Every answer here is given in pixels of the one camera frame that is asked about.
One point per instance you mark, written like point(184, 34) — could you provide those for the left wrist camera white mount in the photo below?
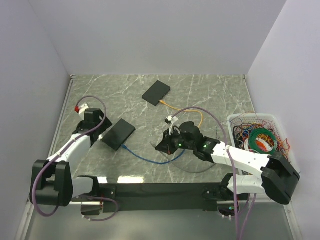
point(80, 110)

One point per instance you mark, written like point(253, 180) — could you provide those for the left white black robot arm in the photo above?
point(52, 183)

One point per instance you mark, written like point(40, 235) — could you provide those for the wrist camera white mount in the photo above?
point(171, 120)
point(80, 110)

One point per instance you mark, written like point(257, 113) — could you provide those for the aluminium rail on table edge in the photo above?
point(61, 116)

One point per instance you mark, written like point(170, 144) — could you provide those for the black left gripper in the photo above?
point(106, 124)

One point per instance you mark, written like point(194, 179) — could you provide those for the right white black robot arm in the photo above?
point(267, 174)

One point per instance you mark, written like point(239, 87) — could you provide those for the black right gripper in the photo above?
point(167, 141)

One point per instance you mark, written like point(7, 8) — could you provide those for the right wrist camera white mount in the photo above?
point(171, 120)

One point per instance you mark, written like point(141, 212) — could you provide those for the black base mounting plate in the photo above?
point(208, 197)

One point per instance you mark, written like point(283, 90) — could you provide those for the white plastic basket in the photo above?
point(259, 133)

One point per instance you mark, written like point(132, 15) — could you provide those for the black network switch box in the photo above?
point(156, 93)

